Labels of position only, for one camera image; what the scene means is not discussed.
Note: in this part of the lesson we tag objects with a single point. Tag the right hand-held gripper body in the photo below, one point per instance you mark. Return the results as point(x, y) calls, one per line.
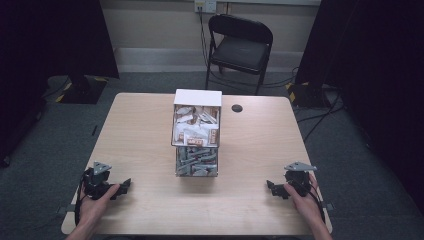
point(297, 180)

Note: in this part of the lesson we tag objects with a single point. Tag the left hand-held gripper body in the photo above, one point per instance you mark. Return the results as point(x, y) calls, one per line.
point(96, 181)

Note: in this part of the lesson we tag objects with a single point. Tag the person's right hand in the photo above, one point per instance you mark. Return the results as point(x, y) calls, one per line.
point(305, 203)

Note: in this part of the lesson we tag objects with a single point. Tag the person's left hand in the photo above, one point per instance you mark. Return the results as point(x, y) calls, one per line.
point(92, 209)

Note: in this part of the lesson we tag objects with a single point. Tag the small black floor item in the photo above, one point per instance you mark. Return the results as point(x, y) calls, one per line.
point(94, 130)

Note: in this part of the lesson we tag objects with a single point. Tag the black stand base yellow tape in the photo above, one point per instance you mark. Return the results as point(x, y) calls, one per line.
point(308, 95)
point(81, 91)

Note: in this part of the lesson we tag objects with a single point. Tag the pile of white brown packets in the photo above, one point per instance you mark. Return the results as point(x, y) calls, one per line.
point(196, 128)

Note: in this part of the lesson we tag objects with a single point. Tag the clear two-tier box white lid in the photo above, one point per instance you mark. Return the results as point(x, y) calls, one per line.
point(197, 96)

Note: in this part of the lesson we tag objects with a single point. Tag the black curtain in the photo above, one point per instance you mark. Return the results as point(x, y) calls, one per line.
point(40, 60)
point(376, 83)

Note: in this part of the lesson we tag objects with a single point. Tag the black folding chair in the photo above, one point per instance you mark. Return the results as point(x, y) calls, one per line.
point(240, 51)

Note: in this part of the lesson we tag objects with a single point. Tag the grey table edge bracket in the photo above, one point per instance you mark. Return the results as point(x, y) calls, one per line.
point(65, 209)
point(329, 206)

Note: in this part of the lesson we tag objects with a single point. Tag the white wall socket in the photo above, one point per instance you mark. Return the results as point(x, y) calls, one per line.
point(205, 6)

